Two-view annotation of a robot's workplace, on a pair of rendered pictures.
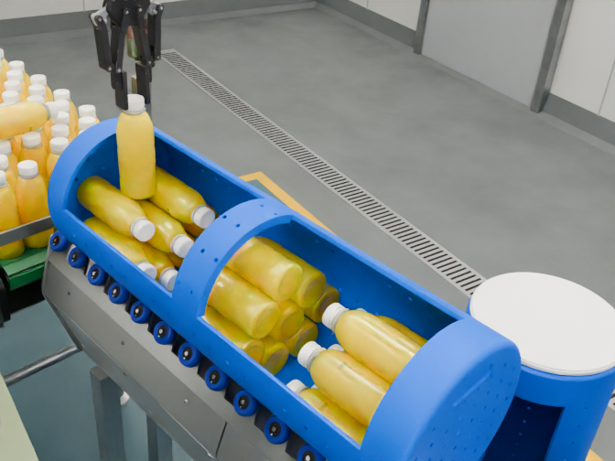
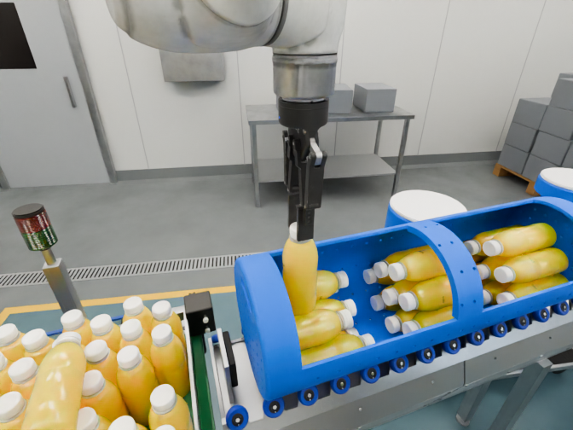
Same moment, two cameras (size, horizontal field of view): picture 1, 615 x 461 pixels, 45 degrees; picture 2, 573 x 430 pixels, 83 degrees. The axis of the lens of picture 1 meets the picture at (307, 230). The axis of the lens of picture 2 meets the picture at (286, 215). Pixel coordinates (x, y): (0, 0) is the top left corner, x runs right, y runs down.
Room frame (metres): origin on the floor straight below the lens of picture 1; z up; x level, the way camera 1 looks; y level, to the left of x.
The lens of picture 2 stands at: (1.01, 0.78, 1.63)
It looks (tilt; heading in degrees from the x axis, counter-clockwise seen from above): 30 degrees down; 298
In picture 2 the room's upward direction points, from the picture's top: straight up
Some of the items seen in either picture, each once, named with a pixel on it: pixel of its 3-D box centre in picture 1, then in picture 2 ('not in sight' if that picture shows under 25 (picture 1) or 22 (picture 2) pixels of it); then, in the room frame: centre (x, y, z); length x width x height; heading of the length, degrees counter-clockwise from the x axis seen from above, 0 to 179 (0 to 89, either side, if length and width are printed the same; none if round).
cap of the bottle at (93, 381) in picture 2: (31, 138); (90, 382); (1.48, 0.64, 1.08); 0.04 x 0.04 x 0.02
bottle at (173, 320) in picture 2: not in sight; (169, 338); (1.50, 0.45, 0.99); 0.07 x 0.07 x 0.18
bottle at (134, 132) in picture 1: (135, 150); (299, 271); (1.22, 0.33, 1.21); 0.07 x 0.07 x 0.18
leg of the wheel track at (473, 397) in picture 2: not in sight; (482, 380); (0.67, -0.37, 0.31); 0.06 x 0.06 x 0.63; 47
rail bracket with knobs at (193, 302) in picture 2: not in sight; (199, 316); (1.51, 0.34, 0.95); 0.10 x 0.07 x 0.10; 137
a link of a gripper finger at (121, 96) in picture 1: (121, 89); (305, 222); (1.21, 0.35, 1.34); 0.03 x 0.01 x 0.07; 47
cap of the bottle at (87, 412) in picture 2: (1, 146); (83, 421); (1.43, 0.68, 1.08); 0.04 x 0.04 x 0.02
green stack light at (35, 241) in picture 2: (138, 45); (39, 235); (1.86, 0.48, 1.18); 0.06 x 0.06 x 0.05
